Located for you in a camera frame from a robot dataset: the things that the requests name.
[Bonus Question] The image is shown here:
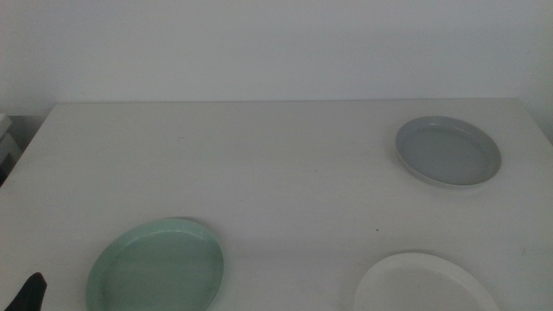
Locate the pale green shallow bowl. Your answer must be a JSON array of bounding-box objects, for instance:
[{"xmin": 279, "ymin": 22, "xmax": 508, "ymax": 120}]
[{"xmin": 85, "ymin": 217, "xmax": 226, "ymax": 311}]

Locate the white shallow bowl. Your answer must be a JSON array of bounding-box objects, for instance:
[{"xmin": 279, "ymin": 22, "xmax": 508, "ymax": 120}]
[{"xmin": 353, "ymin": 251, "xmax": 502, "ymax": 311}]

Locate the grey shallow bowl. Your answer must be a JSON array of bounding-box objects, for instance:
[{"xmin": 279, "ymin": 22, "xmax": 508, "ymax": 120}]
[{"xmin": 394, "ymin": 115, "xmax": 503, "ymax": 189}]

